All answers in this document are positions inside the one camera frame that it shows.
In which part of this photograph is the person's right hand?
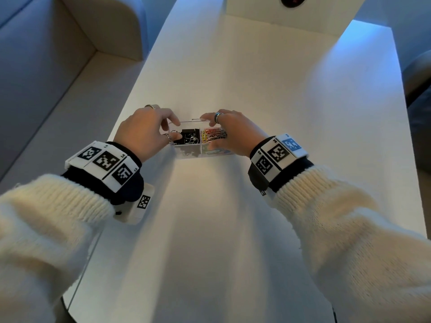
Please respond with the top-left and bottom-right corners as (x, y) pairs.
(199, 109), (270, 158)

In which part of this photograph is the person's left hand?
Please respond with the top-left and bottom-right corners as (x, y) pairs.
(113, 105), (183, 164)

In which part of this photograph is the pile of coloured paper clips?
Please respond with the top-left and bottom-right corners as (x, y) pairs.
(201, 127), (231, 156)

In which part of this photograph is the small black binder clip bunch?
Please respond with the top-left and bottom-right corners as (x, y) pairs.
(172, 128), (202, 147)

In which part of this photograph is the transparent box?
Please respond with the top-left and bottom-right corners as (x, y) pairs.
(168, 118), (233, 160)

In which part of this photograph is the person's left forearm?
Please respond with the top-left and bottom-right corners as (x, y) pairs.
(0, 174), (117, 323)

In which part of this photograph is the right marker wristband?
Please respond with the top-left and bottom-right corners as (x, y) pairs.
(248, 132), (314, 196)

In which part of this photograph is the marker wristband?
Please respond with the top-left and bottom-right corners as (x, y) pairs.
(62, 140), (145, 206)
(248, 132), (314, 196)

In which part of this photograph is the left marker wristband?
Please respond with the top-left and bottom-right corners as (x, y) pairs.
(62, 140), (145, 206)

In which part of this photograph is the long beige sofa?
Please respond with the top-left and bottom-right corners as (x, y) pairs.
(0, 0), (150, 196)

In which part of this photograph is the white socket panel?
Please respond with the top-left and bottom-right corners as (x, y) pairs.
(224, 0), (369, 38)

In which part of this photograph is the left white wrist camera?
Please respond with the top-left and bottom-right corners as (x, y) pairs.
(114, 183), (155, 227)

